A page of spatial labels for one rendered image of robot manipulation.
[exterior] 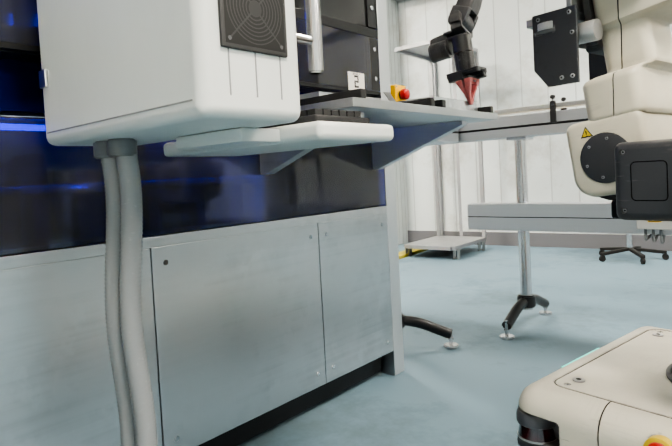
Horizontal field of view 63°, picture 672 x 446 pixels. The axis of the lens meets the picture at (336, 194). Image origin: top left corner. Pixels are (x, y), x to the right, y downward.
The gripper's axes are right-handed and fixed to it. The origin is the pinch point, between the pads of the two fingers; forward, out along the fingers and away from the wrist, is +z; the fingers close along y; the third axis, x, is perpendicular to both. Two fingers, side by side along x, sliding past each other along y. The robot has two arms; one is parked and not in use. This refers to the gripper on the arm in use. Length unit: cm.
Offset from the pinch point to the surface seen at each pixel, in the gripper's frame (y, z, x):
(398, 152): 26.9, 10.4, 0.6
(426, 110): -2.2, 4.4, 31.0
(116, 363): 26, 46, 103
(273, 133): -6, 11, 89
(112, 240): 23, 25, 102
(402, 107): -1.9, 4.0, 41.5
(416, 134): 19.3, 6.0, 0.7
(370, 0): 32, -43, -5
